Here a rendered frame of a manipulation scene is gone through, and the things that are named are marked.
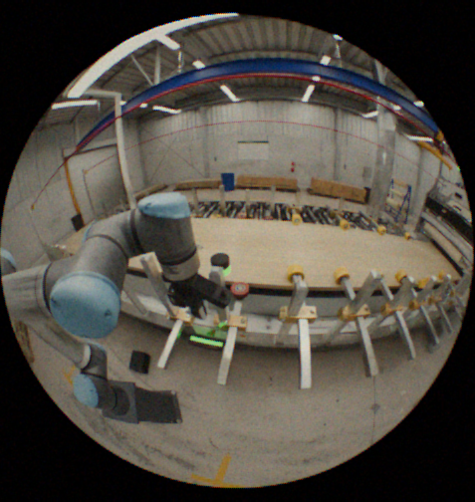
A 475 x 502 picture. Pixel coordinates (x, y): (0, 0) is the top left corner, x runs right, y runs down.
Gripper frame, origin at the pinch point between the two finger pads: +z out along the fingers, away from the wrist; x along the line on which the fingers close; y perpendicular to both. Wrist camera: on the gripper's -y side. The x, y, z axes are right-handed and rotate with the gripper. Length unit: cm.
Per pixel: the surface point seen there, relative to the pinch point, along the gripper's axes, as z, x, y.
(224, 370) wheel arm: 14.8, 13.0, -7.2
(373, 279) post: -14, -6, -51
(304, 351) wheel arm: 4.8, 6.8, -31.5
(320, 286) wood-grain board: 11, -27, -45
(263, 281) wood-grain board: 10.8, -28.2, -17.1
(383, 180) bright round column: -35, -295, -297
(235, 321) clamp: 13.8, -7.4, -7.4
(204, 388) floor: 101, 20, 18
